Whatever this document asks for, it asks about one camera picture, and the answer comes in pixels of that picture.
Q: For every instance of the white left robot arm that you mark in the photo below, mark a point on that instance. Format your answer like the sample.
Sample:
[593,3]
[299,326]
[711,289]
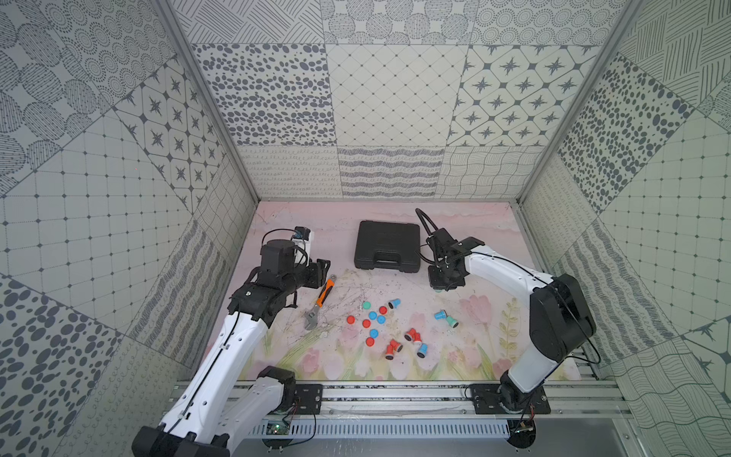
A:
[201,423]

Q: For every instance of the green stamp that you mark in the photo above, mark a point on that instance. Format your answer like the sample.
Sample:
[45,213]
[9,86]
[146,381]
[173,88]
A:
[451,321]

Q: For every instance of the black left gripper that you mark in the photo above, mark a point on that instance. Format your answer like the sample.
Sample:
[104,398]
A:
[316,273]

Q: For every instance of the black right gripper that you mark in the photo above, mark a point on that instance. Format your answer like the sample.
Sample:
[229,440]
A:
[436,284]

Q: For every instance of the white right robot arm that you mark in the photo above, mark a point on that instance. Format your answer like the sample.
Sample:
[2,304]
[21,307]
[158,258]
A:
[559,318]

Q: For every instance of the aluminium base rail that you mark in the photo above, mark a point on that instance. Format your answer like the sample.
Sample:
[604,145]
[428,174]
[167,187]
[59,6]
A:
[398,410]

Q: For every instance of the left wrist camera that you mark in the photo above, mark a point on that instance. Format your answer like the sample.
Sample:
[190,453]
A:
[303,238]

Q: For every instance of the black plastic tool case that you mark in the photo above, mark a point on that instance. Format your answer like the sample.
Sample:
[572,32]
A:
[389,246]

